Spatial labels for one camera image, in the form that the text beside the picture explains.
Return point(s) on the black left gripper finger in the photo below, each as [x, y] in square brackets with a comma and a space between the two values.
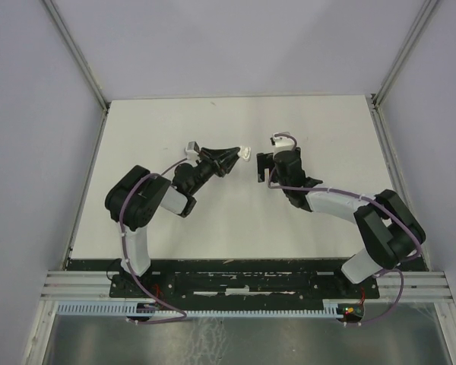
[227, 164]
[221, 154]

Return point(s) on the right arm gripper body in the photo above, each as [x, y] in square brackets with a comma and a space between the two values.
[264, 160]

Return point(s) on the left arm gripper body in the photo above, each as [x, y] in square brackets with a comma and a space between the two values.
[210, 163]

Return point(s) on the white round charging case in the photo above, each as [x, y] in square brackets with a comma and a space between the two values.
[244, 153]

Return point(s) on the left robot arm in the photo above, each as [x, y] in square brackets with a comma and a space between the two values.
[134, 200]

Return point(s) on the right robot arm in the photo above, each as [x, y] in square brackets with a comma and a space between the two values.
[390, 233]

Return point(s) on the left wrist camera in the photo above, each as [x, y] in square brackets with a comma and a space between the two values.
[192, 150]

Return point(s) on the left aluminium frame post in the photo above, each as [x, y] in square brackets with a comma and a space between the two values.
[58, 20]

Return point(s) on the aluminium frame post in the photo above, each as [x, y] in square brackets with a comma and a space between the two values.
[417, 29]
[58, 20]

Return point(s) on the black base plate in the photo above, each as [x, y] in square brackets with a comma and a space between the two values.
[243, 284]

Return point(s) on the front aluminium rail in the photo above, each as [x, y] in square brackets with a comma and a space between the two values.
[411, 287]

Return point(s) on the right aluminium frame post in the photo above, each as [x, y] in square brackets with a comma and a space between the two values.
[417, 29]

